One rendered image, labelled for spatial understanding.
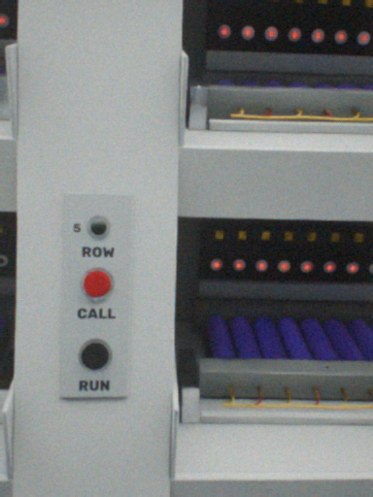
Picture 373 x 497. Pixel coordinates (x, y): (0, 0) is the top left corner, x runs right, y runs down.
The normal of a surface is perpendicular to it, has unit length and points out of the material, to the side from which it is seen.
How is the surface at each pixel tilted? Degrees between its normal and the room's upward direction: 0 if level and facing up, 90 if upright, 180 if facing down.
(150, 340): 90
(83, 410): 90
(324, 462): 20
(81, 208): 90
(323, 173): 110
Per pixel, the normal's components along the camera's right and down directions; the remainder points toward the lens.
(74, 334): 0.07, 0.05
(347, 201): 0.06, 0.39
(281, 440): 0.05, -0.92
